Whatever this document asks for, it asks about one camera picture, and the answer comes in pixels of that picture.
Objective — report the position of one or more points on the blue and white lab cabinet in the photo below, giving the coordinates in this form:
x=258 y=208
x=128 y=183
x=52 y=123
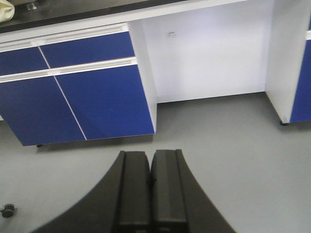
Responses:
x=80 y=85

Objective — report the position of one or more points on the blue right lab cabinet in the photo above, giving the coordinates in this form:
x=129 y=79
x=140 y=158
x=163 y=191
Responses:
x=290 y=22

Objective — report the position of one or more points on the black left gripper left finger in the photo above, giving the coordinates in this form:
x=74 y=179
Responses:
x=119 y=203

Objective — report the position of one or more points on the cream cloth bag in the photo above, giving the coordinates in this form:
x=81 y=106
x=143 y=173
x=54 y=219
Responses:
x=7 y=11

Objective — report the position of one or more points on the black caster wheel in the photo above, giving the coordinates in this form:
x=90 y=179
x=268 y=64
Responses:
x=7 y=210

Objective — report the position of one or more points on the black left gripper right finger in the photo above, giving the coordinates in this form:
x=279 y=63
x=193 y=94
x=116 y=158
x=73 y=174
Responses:
x=179 y=204

